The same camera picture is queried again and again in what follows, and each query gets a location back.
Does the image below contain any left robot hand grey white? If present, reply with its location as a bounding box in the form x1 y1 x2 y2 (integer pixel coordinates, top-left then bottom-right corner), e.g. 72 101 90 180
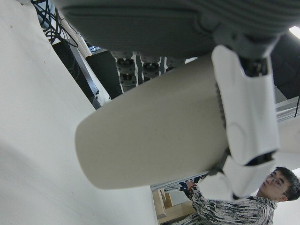
52 0 300 201

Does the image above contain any plain white paper cup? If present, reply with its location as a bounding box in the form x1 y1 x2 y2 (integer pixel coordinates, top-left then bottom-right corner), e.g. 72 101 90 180
75 56 230 190

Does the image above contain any black computer tower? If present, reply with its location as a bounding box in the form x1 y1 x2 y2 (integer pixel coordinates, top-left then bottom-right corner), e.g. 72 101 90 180
85 50 123 102

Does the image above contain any ceiling light strip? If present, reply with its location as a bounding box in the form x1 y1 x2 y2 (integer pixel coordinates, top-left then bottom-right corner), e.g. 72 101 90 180
288 25 300 39

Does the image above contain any light wooden furniture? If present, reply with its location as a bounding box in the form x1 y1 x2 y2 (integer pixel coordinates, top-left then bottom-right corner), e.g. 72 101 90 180
152 189 195 220

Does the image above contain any person with glasses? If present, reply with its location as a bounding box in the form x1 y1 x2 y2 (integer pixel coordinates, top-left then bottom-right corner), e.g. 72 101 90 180
180 166 300 225

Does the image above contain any black cable bundle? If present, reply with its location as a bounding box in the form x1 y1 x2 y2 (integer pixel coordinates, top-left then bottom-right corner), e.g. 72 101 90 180
30 0 81 49

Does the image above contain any background aluminium frame rail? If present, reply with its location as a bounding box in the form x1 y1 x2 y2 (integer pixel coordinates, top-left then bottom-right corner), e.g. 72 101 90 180
274 97 300 123

